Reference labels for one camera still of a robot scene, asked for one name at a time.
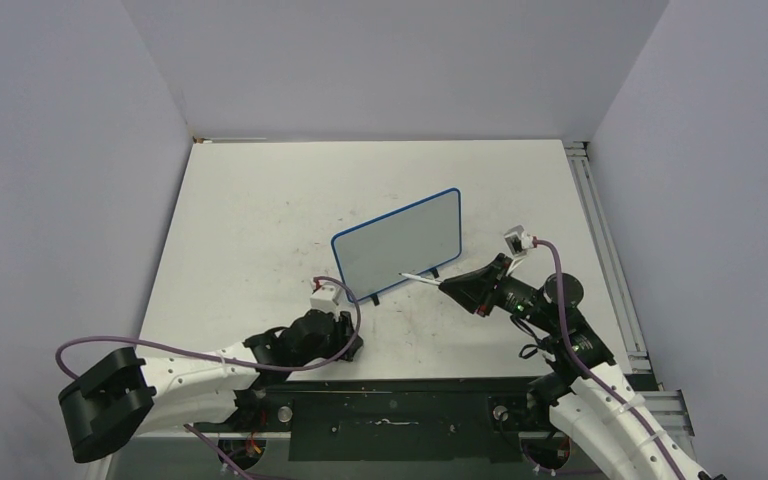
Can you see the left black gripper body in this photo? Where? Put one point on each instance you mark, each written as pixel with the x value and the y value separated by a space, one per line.
pixel 337 340

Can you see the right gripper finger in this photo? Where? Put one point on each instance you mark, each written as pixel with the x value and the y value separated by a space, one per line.
pixel 470 298
pixel 474 281

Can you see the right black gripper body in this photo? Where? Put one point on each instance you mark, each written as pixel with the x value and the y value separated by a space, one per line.
pixel 505 286

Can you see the white marker pen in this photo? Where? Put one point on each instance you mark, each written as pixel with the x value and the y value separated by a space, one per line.
pixel 421 279

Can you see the blue framed whiteboard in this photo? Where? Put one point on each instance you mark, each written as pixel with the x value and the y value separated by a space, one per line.
pixel 374 256

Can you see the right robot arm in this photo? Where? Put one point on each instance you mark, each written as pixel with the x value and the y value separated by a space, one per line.
pixel 586 396

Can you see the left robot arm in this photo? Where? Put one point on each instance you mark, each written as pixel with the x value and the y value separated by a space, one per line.
pixel 125 394

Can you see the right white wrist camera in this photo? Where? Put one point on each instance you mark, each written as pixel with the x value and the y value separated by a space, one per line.
pixel 519 243

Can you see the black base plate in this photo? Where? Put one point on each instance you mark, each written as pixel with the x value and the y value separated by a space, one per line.
pixel 396 420

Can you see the aluminium rail right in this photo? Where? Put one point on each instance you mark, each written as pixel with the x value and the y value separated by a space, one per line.
pixel 618 288

